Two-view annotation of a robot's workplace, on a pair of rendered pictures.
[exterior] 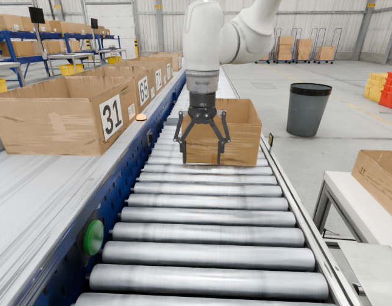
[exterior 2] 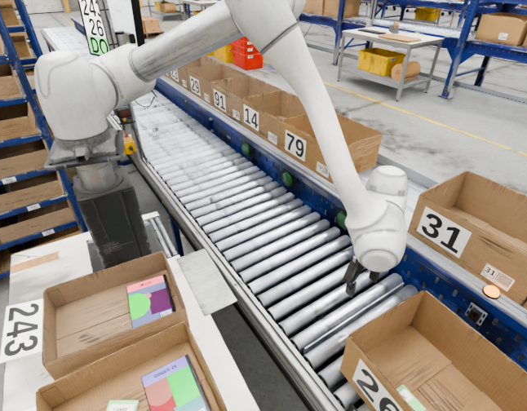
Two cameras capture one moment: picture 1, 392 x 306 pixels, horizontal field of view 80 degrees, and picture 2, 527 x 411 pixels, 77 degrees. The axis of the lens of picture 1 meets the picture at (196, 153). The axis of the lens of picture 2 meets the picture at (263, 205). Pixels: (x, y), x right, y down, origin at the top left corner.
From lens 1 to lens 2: 1.35 m
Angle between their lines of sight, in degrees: 109
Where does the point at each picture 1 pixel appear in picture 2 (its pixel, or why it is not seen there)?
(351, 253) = (228, 296)
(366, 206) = (215, 358)
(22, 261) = (331, 187)
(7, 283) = (325, 184)
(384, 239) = (206, 320)
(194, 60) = not seen: hidden behind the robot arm
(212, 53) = not seen: hidden behind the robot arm
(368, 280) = (220, 283)
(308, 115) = not seen: outside the picture
